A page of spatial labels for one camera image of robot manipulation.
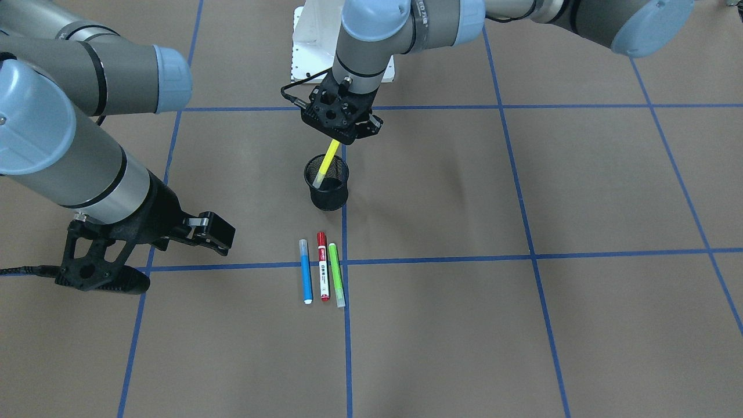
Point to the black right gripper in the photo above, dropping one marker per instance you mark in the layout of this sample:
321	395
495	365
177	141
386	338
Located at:
158	213

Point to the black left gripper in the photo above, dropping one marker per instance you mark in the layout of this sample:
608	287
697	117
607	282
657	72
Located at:
372	126

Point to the yellow highlighter pen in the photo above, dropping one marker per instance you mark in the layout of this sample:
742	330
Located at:
325	163

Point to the red marker pen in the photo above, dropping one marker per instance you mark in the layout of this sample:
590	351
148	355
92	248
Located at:
324	282

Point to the blue marker pen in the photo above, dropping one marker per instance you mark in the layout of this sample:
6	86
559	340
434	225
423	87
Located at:
306	277

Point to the green marker pen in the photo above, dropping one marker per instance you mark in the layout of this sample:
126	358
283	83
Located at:
336	275

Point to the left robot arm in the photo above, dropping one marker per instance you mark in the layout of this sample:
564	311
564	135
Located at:
371	32

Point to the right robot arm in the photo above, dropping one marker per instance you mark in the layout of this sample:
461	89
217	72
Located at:
59	72

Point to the black mesh pen cup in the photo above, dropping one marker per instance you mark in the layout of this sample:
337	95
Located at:
333	192

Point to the brown paper table mat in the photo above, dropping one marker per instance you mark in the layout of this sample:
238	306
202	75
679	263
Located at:
541	229

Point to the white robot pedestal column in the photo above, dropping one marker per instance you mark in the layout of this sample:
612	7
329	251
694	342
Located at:
317	25

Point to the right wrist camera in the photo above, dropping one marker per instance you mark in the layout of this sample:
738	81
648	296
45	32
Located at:
85	268

